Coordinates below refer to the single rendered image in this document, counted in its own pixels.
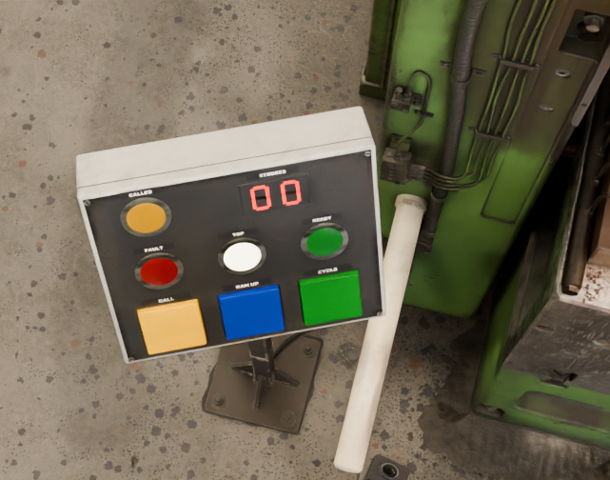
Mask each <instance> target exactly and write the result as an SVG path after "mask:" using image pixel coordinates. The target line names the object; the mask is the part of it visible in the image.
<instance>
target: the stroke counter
mask: <svg viewBox="0 0 610 480"><path fill-rule="evenodd" d="M292 183H295V184H296V190H294V191H288V192H285V185H286V184H292ZM264 188H266V196H261V197H255V195H254V190H259V189H264ZM281 190H282V193H285V194H283V195H282V196H283V203H284V204H286V205H287V206H288V205H294V204H298V202H299V201H301V194H300V192H297V191H298V190H300V187H299V181H298V182H295V180H291V181H285V182H284V183H283V184H282V185H281ZM250 192H251V199H255V200H261V199H266V200H267V206H266V207H260V208H256V201H255V200H252V205H253V209H254V210H256V209H257V210H266V209H268V207H271V203H270V197H267V196H269V190H268V187H265V186H259V187H253V190H250ZM293 193H297V198H298V201H293V202H288V203H287V202H286V199H285V196H286V195H288V194H293Z"/></svg>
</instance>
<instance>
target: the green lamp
mask: <svg viewBox="0 0 610 480"><path fill-rule="evenodd" d="M342 244H343V236H342V235H341V234H340V233H339V232H338V231H337V230H334V229H330V228H325V229H320V230H316V231H314V232H313V233H312V234H311V235H310V236H309V237H308V239H307V241H306V247H307V249H308V250H309V251H310V252H311V253H312V254H314V255H318V256H327V255H330V254H332V253H334V252H336V251H337V250H338V249H339V248H340V247H341V246H342Z"/></svg>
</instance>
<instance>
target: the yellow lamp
mask: <svg viewBox="0 0 610 480"><path fill-rule="evenodd" d="M127 222H128V225H129V226H130V227H131V228H132V229H133V230H135V231H138V232H142V233H148V232H153V231H156V230H158V229H160V228H161V227H162V226H163V225H164V223H165V222H166V214H165V212H164V210H163V209H162V208H160V207H159V206H157V205H155V204H151V203H143V204H139V205H137V206H134V207H133V208H132V209H131V210H130V211H129V212H128V215H127Z"/></svg>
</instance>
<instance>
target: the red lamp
mask: <svg viewBox="0 0 610 480"><path fill-rule="evenodd" d="M177 274H178V268H177V266H176V264H175V263H174V262H172V261H171V260H169V259H166V258H155V259H151V260H149V261H147V262H146V263H145V264H144V265H143V266H142V268H141V277H142V279H143V280H144V281H145V282H147V283H148V284H150V285H153V286H163V285H166V284H168V283H170V282H172V281H173V280H174V279H175V278H176V276H177Z"/></svg>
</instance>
